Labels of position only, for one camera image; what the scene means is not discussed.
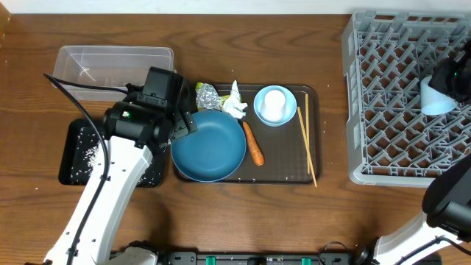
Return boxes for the light blue cup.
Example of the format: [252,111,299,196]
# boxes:
[420,75,457,116]

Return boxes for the dark blue plate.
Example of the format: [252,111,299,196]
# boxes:
[171,110,247,183]

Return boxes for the light blue bowl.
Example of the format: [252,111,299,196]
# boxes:
[253,85,297,127]

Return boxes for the white rice pile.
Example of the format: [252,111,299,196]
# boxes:
[69,127,159,185]

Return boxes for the wooden chopstick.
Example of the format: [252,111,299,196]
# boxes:
[305,93,311,174]
[297,107,317,187]

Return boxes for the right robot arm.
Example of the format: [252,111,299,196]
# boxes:
[354,42,470,264]

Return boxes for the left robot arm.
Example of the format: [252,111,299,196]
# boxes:
[43,67,197,264]

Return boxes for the grey dishwasher rack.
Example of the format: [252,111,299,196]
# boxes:
[341,11,470,188]

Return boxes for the crumpled foil wrapper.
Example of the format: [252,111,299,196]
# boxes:
[195,82,229,111]

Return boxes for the crumpled white tissue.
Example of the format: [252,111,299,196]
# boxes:
[222,80,248,119]

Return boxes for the clear plastic bin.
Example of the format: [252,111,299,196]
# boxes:
[52,46,174,102]

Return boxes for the orange carrot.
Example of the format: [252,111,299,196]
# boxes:
[242,121,265,166]

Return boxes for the black plastic tray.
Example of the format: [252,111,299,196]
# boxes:
[57,118,166,188]

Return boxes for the dark brown serving tray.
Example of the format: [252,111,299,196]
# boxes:
[172,83,322,185]

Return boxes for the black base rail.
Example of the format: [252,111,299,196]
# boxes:
[110,241,442,265]

